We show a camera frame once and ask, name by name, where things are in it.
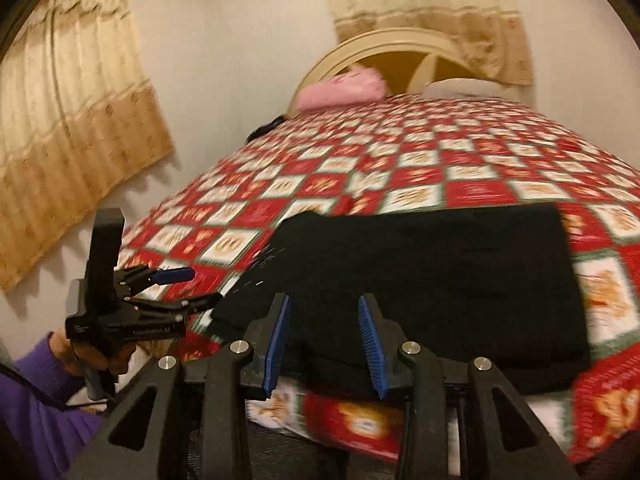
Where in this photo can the striped pillow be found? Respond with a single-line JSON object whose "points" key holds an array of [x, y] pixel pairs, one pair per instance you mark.
{"points": [[465, 87]]}

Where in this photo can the pink pillow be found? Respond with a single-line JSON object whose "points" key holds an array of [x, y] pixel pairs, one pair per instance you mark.
{"points": [[340, 90]]}

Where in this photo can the cream wooden headboard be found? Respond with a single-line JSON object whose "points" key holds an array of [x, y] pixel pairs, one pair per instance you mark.
{"points": [[395, 60]]}

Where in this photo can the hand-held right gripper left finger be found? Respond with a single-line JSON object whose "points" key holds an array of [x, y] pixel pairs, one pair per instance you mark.
{"points": [[277, 345]]}

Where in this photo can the dark object at bed edge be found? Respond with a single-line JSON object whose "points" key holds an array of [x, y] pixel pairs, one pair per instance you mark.
{"points": [[265, 129]]}

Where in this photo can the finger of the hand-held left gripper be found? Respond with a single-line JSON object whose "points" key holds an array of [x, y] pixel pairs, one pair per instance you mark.
{"points": [[172, 275], [200, 301]]}

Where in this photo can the red printed bear blanket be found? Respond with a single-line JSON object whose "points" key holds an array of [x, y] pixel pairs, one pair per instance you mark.
{"points": [[400, 160]]}

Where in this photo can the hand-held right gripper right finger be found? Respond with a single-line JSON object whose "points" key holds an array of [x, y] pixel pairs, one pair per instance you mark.
{"points": [[372, 350]]}

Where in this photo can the person's left hand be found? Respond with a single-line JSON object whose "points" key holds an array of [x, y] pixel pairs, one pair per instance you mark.
{"points": [[75, 355]]}

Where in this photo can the black pants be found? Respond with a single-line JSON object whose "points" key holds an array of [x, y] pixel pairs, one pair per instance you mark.
{"points": [[425, 285]]}

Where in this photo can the person's left forearm purple sleeve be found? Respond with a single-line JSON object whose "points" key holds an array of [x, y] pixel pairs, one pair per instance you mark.
{"points": [[35, 420]]}

